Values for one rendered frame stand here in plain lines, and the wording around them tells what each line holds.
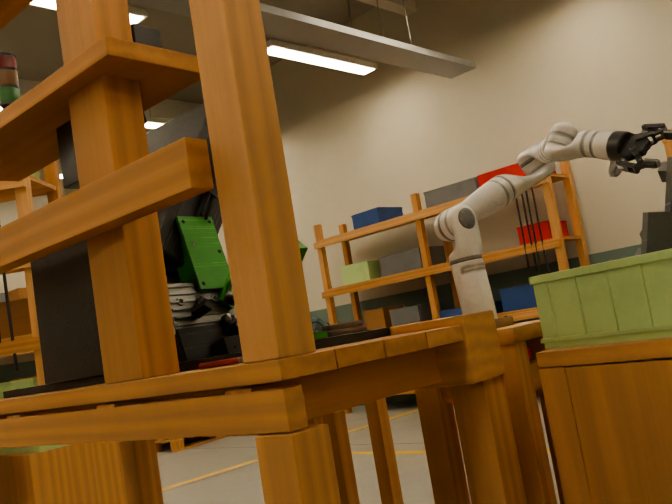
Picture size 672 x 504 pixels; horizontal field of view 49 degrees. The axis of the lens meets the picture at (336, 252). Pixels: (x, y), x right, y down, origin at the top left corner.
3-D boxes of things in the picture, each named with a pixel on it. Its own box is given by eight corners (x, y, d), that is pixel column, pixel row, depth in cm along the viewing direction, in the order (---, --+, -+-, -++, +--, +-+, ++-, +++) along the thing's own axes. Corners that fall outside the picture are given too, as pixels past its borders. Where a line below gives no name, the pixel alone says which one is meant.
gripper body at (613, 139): (599, 147, 183) (632, 149, 175) (616, 123, 185) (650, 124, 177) (610, 168, 187) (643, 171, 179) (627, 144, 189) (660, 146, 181)
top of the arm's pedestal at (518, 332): (461, 344, 224) (459, 331, 224) (563, 330, 205) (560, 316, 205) (406, 358, 199) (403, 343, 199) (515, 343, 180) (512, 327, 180)
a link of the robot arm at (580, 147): (583, 159, 187) (595, 126, 187) (536, 154, 200) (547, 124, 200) (598, 168, 191) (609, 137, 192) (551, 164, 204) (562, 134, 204)
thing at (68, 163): (109, 190, 185) (101, 133, 186) (148, 172, 174) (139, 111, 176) (63, 189, 175) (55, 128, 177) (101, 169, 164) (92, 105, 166)
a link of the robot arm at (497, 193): (497, 208, 224) (519, 199, 216) (441, 249, 209) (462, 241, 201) (482, 182, 224) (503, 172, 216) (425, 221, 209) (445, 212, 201)
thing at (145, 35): (126, 82, 172) (122, 54, 173) (164, 59, 162) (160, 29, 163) (99, 78, 167) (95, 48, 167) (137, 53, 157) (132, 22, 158)
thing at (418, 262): (590, 399, 633) (540, 151, 657) (341, 414, 838) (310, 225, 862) (616, 388, 673) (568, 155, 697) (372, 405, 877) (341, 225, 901)
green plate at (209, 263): (217, 299, 200) (194, 230, 205) (235, 286, 195) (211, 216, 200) (183, 302, 191) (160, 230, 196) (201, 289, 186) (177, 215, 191)
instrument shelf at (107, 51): (19, 181, 218) (17, 168, 218) (210, 75, 160) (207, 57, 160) (-72, 177, 199) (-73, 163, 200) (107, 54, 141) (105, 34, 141)
